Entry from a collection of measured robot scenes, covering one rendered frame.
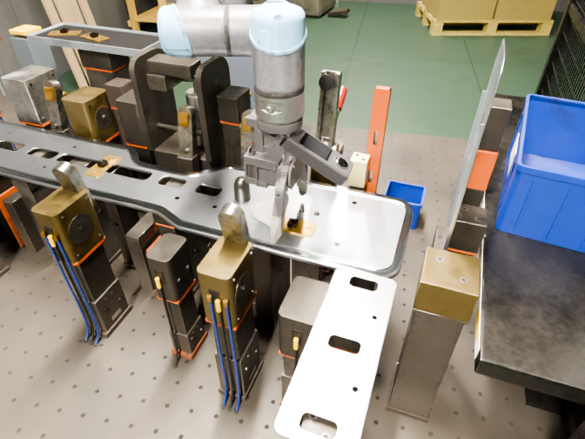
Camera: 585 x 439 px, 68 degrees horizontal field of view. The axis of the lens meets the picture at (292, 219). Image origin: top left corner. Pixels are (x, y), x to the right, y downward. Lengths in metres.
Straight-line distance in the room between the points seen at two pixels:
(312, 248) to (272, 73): 0.30
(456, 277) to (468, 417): 0.37
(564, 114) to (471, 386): 0.58
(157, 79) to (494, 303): 0.81
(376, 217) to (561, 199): 0.30
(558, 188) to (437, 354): 0.32
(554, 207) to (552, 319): 0.18
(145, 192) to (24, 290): 0.47
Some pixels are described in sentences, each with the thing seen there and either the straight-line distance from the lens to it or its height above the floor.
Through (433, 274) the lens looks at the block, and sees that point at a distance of 0.66.
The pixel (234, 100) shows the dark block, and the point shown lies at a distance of 0.99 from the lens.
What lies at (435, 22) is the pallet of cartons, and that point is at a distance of 5.71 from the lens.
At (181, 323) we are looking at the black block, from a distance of 0.91.
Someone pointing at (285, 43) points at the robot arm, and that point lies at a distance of 0.61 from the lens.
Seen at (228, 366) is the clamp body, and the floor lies 0.82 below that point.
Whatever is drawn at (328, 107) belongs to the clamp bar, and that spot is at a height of 1.15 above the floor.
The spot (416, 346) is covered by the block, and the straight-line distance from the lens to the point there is 0.76.
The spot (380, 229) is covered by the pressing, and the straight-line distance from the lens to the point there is 0.81.
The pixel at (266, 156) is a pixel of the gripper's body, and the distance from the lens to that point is 0.70.
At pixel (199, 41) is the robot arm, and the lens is 0.72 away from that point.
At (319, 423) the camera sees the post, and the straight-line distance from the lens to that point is 0.58.
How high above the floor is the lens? 1.51
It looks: 39 degrees down
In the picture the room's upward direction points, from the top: straight up
